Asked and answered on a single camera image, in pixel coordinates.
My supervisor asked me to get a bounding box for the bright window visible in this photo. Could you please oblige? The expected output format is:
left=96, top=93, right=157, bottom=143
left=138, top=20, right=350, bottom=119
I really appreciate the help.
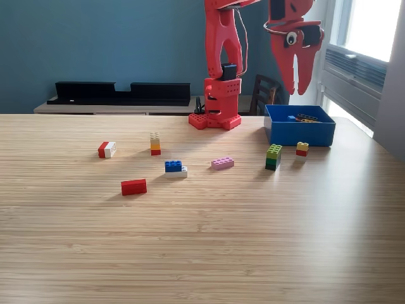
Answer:
left=328, top=0, right=404, bottom=63

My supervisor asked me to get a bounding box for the green brick stack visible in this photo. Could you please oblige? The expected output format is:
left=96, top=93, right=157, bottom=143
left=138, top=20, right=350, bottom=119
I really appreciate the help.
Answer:
left=265, top=144, right=284, bottom=172

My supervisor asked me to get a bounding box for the dark wooden chair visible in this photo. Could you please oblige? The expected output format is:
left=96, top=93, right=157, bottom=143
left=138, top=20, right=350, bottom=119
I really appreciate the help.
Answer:
left=249, top=74, right=282, bottom=117

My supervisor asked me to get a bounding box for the pink brick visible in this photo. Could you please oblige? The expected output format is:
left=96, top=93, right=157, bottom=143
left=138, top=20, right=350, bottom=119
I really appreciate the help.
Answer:
left=211, top=156, right=235, bottom=171

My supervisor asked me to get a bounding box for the blue plastic bin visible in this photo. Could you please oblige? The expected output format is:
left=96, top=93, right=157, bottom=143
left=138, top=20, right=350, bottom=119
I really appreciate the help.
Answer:
left=264, top=104, right=337, bottom=147

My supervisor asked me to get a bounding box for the blue white brick stack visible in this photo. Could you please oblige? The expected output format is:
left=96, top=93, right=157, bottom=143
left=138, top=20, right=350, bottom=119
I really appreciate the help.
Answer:
left=164, top=160, right=188, bottom=179

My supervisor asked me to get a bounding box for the grey window heater unit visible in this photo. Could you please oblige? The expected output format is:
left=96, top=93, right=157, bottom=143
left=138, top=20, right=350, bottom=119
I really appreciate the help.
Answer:
left=321, top=44, right=389, bottom=130

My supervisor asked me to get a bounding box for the tan orange red brick stack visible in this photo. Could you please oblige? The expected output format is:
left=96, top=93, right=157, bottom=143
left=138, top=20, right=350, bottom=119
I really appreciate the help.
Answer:
left=149, top=132, right=161, bottom=156

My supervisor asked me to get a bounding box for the yellow red white brick stack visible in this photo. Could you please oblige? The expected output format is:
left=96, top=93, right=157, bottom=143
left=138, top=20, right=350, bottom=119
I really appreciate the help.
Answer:
left=296, top=141, right=309, bottom=163

